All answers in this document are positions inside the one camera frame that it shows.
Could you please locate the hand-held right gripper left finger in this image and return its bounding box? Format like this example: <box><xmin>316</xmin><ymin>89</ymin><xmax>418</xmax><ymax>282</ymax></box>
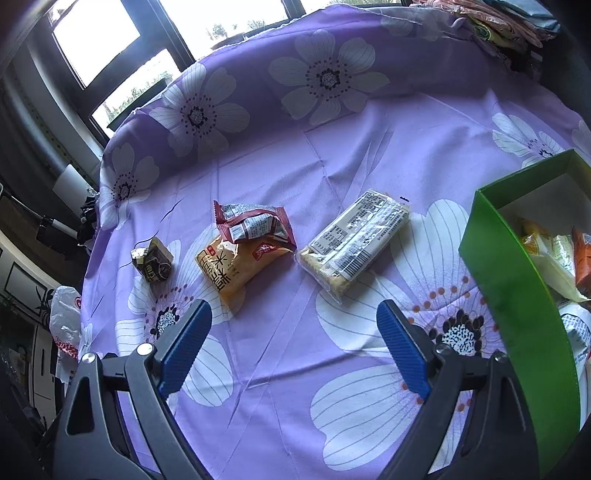
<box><xmin>39</xmin><ymin>299</ymin><xmax>213</xmax><ymax>480</ymax></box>

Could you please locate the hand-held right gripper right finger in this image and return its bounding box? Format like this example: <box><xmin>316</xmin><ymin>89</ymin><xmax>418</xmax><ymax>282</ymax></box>
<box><xmin>376</xmin><ymin>299</ymin><xmax>539</xmax><ymax>480</ymax></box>

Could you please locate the orange-yellow snack packet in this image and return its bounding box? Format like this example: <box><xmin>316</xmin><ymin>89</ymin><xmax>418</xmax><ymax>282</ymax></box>
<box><xmin>195</xmin><ymin>233</ymin><xmax>296</xmax><ymax>311</ymax></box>

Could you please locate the small dark brown packet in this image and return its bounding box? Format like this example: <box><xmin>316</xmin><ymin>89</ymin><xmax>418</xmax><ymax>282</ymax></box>
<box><xmin>130</xmin><ymin>237</ymin><xmax>174</xmax><ymax>283</ymax></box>

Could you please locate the long clear cracker packet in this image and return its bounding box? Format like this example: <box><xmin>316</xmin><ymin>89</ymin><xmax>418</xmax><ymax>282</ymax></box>
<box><xmin>297</xmin><ymin>189</ymin><xmax>411</xmax><ymax>303</ymax></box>

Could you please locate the green cardboard box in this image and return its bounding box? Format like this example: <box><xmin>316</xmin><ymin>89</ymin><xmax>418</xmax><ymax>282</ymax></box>
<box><xmin>458</xmin><ymin>148</ymin><xmax>591</xmax><ymax>476</ymax></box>

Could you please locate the red and white packet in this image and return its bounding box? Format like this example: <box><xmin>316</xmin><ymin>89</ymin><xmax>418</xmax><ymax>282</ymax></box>
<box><xmin>213</xmin><ymin>200</ymin><xmax>297</xmax><ymax>252</ymax></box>

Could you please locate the yellow snack packet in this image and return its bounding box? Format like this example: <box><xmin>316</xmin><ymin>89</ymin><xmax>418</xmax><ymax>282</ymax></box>
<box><xmin>519</xmin><ymin>219</ymin><xmax>555</xmax><ymax>257</ymax></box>

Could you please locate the white packet with red edge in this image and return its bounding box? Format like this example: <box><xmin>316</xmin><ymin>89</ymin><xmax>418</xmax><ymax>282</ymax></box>
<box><xmin>558</xmin><ymin>302</ymin><xmax>591</xmax><ymax>366</ymax></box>

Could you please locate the pale green snack packet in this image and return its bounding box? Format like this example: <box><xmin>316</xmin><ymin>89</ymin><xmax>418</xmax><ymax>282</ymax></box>
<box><xmin>536</xmin><ymin>234</ymin><xmax>591</xmax><ymax>302</ymax></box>

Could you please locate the orange-brown snack packet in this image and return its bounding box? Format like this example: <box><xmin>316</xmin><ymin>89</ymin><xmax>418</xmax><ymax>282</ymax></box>
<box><xmin>571</xmin><ymin>226</ymin><xmax>591</xmax><ymax>296</ymax></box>

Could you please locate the white plastic bag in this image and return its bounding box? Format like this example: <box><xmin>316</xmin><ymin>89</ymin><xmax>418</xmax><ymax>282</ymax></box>
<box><xmin>50</xmin><ymin>286</ymin><xmax>85</xmax><ymax>370</ymax></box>

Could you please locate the dark cabinet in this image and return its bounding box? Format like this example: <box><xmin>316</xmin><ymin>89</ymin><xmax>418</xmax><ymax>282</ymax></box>
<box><xmin>0</xmin><ymin>258</ymin><xmax>65</xmax><ymax>416</ymax></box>

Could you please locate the black and white stick tool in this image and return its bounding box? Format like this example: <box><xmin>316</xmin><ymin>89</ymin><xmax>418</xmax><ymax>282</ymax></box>
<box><xmin>36</xmin><ymin>215</ymin><xmax>79</xmax><ymax>252</ymax></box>

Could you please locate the white board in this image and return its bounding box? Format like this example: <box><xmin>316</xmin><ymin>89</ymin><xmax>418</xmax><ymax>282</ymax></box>
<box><xmin>52</xmin><ymin>164</ymin><xmax>95</xmax><ymax>213</ymax></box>

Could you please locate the purple floral bedsheet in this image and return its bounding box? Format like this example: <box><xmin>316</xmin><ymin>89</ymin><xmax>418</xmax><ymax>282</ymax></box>
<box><xmin>78</xmin><ymin>4</ymin><xmax>591</xmax><ymax>480</ymax></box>

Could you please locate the window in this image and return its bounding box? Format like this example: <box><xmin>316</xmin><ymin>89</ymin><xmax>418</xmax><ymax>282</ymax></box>
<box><xmin>46</xmin><ymin>0</ymin><xmax>333</xmax><ymax>139</ymax></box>

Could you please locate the pile of folded clothes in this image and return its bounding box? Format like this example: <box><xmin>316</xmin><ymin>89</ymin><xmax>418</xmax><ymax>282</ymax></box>
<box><xmin>411</xmin><ymin>0</ymin><xmax>561</xmax><ymax>52</ymax></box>

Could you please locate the dark cable bundle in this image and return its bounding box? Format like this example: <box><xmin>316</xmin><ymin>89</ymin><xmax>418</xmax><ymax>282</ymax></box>
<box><xmin>78</xmin><ymin>185</ymin><xmax>100</xmax><ymax>245</ymax></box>

